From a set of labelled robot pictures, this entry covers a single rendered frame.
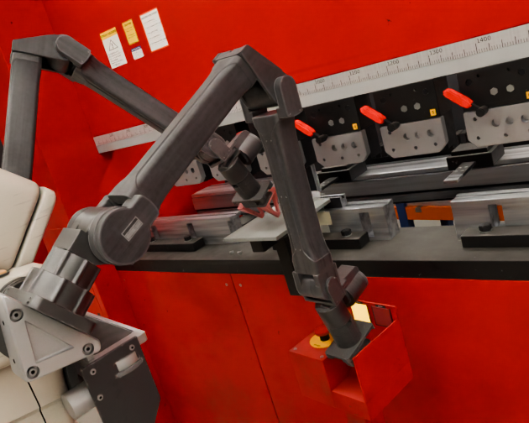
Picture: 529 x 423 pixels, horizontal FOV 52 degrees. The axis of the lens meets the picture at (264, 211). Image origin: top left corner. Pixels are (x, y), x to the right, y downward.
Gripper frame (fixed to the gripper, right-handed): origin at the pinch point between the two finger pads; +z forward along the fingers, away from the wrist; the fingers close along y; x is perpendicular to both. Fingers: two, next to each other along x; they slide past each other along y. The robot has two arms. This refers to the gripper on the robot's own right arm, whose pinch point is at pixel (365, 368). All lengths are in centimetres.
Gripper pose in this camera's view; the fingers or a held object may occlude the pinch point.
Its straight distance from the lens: 122.1
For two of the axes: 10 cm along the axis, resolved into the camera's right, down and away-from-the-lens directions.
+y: 6.0, -6.2, 5.1
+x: -6.5, 0.0, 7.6
